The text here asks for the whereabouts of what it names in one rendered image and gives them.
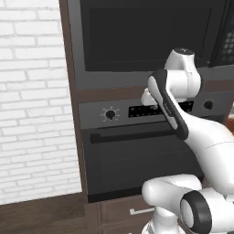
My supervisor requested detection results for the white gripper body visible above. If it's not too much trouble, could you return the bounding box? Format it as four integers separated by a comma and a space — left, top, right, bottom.
141, 87, 159, 107

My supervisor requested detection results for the black microwave door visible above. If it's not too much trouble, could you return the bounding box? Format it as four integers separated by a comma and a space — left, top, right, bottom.
80, 0, 229, 73

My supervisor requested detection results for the black oven door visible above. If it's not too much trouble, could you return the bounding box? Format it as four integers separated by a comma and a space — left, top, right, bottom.
80, 121, 205, 204

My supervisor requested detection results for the grey microwave oven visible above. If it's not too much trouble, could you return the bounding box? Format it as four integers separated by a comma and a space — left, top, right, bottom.
67, 0, 234, 91

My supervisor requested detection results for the black oven knob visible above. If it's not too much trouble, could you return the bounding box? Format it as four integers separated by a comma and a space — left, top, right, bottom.
104, 109, 117, 121
203, 100, 214, 111

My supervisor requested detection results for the grey built-in oven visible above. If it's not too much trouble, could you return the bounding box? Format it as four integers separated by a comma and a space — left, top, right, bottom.
78, 90, 234, 204

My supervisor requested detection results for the brown wooden cabinet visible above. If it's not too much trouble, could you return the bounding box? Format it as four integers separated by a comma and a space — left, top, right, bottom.
58, 0, 234, 234

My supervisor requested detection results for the brown drawer front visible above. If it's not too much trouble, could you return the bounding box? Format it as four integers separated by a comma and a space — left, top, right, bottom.
98, 196, 160, 234

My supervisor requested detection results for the black oven door handle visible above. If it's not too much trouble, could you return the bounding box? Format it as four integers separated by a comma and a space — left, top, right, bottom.
90, 126, 178, 144

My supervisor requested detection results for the silver drawer handle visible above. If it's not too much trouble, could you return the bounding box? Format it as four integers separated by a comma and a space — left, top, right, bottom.
128, 207, 156, 217

